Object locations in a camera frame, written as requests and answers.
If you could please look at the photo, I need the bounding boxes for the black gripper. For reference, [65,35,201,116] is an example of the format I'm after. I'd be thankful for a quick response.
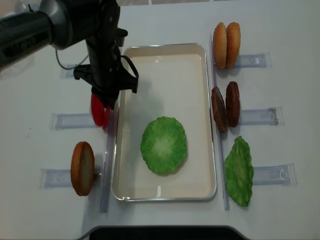
[73,0,139,109]

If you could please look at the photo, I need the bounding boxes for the red tomato slice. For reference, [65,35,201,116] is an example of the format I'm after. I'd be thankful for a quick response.
[102,105,111,130]
[90,94,105,127]

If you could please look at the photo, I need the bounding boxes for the green lettuce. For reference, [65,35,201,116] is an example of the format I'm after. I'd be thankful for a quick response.
[140,116,187,175]

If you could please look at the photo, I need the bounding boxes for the bun bottom half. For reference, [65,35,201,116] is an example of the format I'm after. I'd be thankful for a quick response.
[70,141,95,196]

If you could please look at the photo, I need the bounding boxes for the bun half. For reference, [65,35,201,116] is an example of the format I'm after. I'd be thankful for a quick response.
[226,22,241,69]
[212,22,227,69]
[70,141,95,196]

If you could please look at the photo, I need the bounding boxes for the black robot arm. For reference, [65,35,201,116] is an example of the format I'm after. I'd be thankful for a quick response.
[0,0,139,108]

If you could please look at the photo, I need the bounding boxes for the clear cheese rack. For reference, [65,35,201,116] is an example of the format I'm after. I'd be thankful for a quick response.
[60,64,76,79]

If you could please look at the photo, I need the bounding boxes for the clear tomato rack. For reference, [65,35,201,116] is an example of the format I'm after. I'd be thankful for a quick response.
[49,113,98,130]

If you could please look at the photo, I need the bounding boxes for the brown meat patty inner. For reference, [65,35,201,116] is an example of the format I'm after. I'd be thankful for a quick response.
[211,86,228,133]

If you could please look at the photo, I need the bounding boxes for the brown meat patty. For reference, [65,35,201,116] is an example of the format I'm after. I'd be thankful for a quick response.
[211,86,228,133]
[225,81,241,128]

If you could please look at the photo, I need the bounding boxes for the brown meat patty outer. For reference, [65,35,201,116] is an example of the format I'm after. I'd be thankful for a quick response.
[225,81,241,128]

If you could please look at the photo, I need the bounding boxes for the green lettuce leaf right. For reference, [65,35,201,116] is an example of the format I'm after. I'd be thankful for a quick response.
[224,136,254,207]

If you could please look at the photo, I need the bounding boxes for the clear lettuce rack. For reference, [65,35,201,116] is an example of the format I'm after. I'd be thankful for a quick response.
[253,163,297,186]

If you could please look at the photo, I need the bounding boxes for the clear left stopper strip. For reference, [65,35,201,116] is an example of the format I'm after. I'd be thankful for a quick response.
[100,103,119,213]

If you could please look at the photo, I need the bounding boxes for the clear stopper strip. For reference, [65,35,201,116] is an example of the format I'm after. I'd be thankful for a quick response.
[100,103,119,213]
[209,34,230,211]

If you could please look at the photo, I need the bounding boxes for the white metal tray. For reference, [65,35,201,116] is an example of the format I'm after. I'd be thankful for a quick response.
[111,43,217,202]

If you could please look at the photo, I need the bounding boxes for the bun half inner right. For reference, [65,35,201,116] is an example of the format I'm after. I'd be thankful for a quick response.
[212,22,227,69]

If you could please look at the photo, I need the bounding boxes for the clear left bun rack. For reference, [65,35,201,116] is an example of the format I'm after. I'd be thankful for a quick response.
[38,168,103,189]

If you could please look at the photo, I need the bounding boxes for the clear bun rack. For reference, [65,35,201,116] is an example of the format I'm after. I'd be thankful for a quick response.
[234,52,272,68]
[38,168,103,189]

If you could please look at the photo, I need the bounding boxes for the bun half outer right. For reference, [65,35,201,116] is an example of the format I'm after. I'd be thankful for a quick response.
[226,22,241,69]

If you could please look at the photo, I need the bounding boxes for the clear right stopper strip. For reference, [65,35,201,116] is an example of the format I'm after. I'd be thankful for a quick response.
[209,34,230,211]

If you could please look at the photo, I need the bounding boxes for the clear patty rack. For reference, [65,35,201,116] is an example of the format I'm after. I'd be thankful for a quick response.
[238,107,285,126]

